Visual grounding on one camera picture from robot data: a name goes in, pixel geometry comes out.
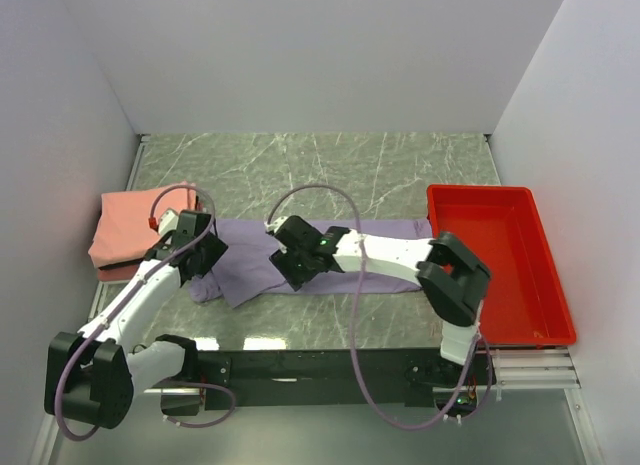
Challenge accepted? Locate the purple cable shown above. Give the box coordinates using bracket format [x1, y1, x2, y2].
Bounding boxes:
[53, 182, 239, 441]
[264, 184, 494, 431]

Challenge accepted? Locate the folded dusty red t-shirt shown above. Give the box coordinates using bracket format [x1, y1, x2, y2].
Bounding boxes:
[96, 264, 140, 281]

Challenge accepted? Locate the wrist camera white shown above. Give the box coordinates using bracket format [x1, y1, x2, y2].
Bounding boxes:
[148, 209, 179, 236]
[265, 216, 287, 235]

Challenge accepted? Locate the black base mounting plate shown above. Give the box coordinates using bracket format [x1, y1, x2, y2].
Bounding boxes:
[159, 348, 496, 419]

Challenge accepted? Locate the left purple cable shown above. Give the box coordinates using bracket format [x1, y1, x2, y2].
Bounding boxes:
[53, 182, 239, 441]

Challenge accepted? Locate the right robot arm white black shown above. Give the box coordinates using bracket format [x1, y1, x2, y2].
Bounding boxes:
[266, 215, 491, 384]

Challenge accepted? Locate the purple t-shirt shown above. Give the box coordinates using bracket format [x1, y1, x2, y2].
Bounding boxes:
[188, 219, 432, 308]

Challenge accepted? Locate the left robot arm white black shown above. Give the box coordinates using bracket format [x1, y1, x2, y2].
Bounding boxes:
[44, 211, 228, 441]

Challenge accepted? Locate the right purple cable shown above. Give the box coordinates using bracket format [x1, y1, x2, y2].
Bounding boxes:
[264, 184, 494, 431]

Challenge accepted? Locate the aluminium rail frame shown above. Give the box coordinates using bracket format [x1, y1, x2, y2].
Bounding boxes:
[49, 132, 585, 464]

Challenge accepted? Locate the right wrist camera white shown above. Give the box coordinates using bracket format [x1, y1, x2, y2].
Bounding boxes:
[265, 216, 287, 235]

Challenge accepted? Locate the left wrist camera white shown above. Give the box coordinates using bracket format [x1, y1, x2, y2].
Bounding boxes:
[148, 209, 179, 236]

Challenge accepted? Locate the red plastic bin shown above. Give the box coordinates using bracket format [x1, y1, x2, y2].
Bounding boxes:
[426, 184, 577, 348]

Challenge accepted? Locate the folded salmon pink t-shirt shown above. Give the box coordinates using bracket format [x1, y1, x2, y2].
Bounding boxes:
[88, 186, 168, 269]

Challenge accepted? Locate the folded black t-shirt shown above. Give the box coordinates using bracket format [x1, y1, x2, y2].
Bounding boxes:
[98, 257, 144, 272]

